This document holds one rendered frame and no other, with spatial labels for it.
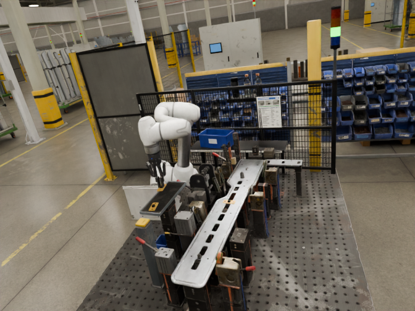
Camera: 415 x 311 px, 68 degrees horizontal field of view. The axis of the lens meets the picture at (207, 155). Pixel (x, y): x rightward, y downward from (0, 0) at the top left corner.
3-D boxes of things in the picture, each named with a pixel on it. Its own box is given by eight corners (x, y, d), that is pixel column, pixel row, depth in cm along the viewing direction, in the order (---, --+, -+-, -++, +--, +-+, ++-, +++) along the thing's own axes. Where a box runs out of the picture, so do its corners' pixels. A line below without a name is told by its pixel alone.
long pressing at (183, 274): (209, 290, 141) (208, 287, 141) (166, 282, 150) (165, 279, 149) (266, 160, 257) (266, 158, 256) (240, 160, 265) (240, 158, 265)
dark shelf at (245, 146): (284, 153, 261) (284, 150, 260) (188, 152, 296) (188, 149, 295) (288, 143, 280) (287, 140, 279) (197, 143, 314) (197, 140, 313)
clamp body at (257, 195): (268, 240, 209) (264, 197, 195) (250, 239, 214) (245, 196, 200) (270, 232, 217) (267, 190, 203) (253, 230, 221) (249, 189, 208)
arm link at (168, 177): (150, 187, 268) (154, 163, 276) (171, 189, 268) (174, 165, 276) (148, 182, 253) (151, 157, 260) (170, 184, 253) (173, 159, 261)
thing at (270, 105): (283, 128, 276) (281, 94, 263) (257, 128, 284) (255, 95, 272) (283, 127, 277) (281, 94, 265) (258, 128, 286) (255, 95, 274)
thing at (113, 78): (185, 175, 476) (159, 39, 397) (183, 179, 464) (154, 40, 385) (110, 176, 513) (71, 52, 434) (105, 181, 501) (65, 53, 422)
